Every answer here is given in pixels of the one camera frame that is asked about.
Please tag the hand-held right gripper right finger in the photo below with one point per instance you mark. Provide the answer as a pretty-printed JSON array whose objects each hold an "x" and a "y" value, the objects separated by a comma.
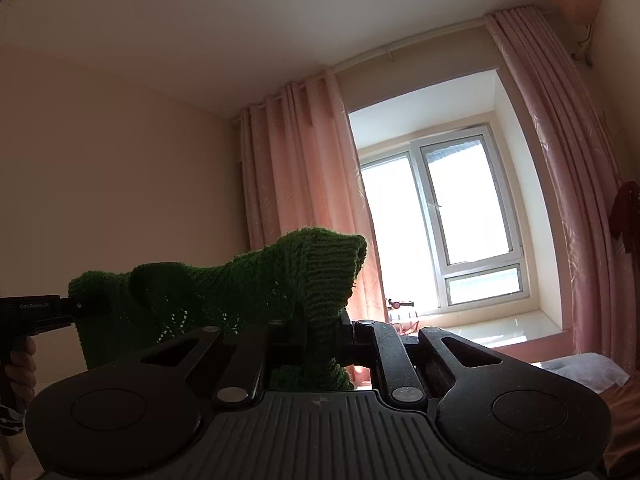
[{"x": 387, "y": 355}]

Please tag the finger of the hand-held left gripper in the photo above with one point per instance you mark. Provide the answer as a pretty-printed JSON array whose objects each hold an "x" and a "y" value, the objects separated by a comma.
[{"x": 71, "y": 309}]

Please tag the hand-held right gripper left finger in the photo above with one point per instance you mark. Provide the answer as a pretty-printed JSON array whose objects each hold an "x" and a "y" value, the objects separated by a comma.
[{"x": 250, "y": 355}]

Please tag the green knitted sweater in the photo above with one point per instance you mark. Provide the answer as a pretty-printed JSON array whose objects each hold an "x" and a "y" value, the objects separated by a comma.
[{"x": 225, "y": 290}]

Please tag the person's left hand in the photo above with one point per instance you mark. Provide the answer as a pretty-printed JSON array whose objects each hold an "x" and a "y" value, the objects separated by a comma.
[{"x": 22, "y": 367}]

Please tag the small object on windowsill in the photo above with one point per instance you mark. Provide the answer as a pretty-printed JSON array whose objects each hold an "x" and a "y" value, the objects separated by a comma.
[{"x": 402, "y": 312}]

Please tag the white framed window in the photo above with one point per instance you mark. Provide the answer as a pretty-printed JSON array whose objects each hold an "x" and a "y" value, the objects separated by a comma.
[{"x": 450, "y": 210}]

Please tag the pink curtain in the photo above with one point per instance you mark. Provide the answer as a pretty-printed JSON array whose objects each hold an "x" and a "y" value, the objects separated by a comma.
[
  {"x": 300, "y": 170},
  {"x": 565, "y": 185}
]

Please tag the bed with pink duvet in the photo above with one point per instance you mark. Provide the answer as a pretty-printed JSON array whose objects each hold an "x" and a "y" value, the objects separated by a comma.
[{"x": 590, "y": 370}]

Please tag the brown blanket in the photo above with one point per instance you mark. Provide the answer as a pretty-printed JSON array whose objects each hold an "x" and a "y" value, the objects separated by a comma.
[{"x": 622, "y": 430}]

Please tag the red cloth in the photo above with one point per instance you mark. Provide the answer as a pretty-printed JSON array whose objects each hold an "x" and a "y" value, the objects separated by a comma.
[{"x": 625, "y": 215}]

